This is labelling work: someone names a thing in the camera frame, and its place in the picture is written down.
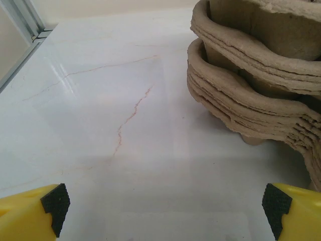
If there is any aluminium table side rail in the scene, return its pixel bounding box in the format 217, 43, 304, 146
0, 24, 60, 94

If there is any aluminium frame post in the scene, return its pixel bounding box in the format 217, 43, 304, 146
7, 0, 54, 39

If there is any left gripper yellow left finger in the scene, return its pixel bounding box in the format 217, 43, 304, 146
0, 183, 71, 241

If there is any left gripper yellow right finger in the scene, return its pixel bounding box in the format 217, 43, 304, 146
261, 182, 321, 241

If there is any pulp cup carrier stack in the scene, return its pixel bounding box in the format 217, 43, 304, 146
187, 0, 321, 193

